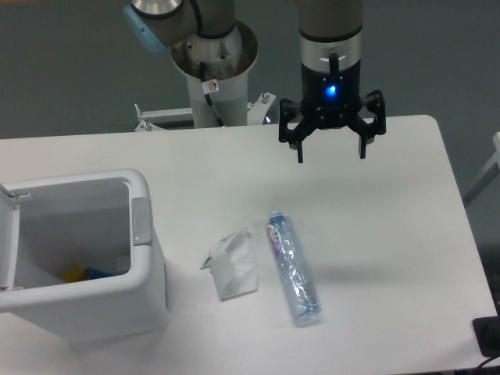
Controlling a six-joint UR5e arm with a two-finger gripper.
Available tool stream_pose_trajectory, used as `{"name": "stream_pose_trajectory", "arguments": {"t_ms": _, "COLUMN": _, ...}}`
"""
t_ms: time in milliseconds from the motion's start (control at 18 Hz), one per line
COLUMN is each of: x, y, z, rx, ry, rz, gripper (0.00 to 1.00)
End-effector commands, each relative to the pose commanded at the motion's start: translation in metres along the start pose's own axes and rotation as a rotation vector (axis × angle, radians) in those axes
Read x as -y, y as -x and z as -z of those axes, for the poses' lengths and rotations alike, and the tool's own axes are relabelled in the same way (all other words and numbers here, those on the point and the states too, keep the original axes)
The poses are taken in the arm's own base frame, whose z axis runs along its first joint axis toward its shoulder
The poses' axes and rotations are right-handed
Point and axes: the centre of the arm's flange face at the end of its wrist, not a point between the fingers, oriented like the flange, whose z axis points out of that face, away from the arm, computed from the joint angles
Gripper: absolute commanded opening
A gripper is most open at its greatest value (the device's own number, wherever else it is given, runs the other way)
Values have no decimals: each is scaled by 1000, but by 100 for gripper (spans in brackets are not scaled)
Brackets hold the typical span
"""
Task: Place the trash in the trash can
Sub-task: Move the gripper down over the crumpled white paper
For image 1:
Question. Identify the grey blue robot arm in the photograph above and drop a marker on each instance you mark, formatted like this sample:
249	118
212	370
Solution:
330	40

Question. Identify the white paper bag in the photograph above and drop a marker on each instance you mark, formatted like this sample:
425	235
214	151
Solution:
233	266

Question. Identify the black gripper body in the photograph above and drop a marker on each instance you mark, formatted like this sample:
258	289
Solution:
330	102

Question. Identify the black power socket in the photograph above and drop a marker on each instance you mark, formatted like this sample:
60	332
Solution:
486	330

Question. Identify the white trash can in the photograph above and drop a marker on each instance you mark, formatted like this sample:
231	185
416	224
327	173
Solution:
101	220

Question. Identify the white furniture leg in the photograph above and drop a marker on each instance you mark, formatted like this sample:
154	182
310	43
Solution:
488	172

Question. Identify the clear plastic water bottle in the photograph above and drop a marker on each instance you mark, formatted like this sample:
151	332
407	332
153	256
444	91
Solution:
296	279

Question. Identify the white metal base frame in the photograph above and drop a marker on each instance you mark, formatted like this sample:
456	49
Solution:
264	110

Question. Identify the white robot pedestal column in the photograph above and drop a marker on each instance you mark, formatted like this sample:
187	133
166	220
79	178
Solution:
216	71

